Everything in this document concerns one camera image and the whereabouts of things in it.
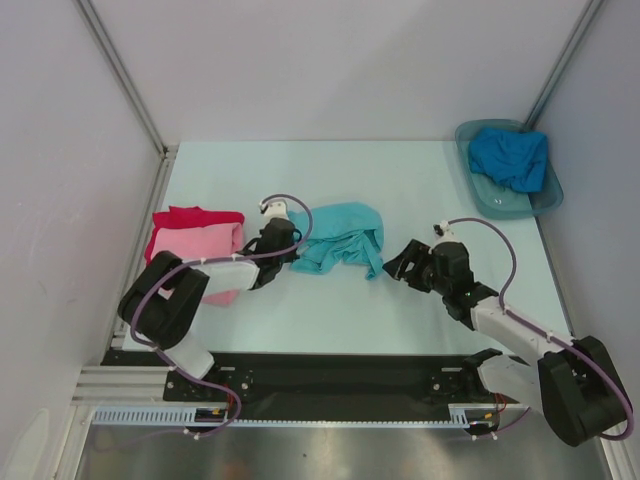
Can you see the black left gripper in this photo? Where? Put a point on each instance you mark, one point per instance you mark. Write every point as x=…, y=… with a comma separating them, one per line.
x=290, y=255

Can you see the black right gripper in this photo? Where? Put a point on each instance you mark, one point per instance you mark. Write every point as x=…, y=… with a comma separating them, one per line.
x=417, y=268

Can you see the light blue t-shirt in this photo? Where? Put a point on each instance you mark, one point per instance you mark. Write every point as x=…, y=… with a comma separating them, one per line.
x=351, y=233

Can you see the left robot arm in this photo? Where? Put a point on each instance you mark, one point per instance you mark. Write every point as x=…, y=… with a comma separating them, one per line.
x=161, y=304

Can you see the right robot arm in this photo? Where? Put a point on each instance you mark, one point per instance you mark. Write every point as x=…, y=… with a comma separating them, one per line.
x=571, y=382

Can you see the pink folded t-shirt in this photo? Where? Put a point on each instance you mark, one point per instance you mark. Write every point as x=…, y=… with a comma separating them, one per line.
x=213, y=241

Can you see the red folded t-shirt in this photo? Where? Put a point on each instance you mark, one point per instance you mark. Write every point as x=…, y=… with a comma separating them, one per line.
x=187, y=217

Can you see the translucent blue plastic bin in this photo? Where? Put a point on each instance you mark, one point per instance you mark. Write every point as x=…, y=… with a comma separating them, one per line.
x=497, y=202

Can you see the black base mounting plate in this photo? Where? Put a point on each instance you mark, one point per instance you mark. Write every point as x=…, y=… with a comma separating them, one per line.
x=338, y=388

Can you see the dark blue crumpled t-shirt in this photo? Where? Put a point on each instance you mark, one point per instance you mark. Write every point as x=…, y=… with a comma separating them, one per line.
x=514, y=160

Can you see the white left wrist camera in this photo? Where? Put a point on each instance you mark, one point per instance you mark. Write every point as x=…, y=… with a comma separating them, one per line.
x=274, y=209

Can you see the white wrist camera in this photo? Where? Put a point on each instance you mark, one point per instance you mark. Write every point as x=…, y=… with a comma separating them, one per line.
x=444, y=233
x=274, y=209

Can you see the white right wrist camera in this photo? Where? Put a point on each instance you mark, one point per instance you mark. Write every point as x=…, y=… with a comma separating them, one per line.
x=444, y=233

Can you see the aluminium frame rail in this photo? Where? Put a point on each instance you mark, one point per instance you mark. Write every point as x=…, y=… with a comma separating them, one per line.
x=120, y=385

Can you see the light blue cable duct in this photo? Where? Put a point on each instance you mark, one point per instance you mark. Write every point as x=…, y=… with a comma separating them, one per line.
x=160, y=416

